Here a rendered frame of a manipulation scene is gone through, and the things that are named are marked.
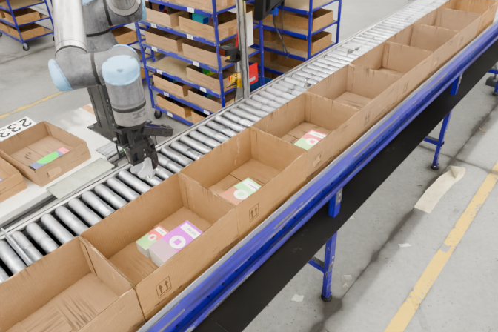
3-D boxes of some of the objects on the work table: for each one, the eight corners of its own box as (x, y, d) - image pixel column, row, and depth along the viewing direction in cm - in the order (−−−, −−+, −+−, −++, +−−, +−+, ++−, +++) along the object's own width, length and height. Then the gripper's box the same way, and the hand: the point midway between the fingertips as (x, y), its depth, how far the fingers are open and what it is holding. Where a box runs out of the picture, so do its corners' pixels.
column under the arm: (87, 128, 235) (70, 75, 216) (124, 109, 251) (112, 58, 232) (114, 143, 221) (98, 87, 202) (152, 122, 237) (141, 69, 218)
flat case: (30, 167, 203) (28, 165, 202) (64, 149, 215) (62, 146, 214) (44, 177, 196) (44, 175, 195) (79, 157, 208) (78, 155, 208)
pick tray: (50, 135, 230) (44, 119, 225) (92, 157, 211) (87, 141, 205) (0, 161, 212) (-8, 144, 206) (41, 187, 193) (33, 171, 187)
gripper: (107, 122, 113) (124, 183, 125) (127, 133, 108) (142, 195, 120) (133, 110, 118) (147, 169, 130) (153, 119, 113) (165, 180, 125)
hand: (151, 173), depth 126 cm, fingers closed
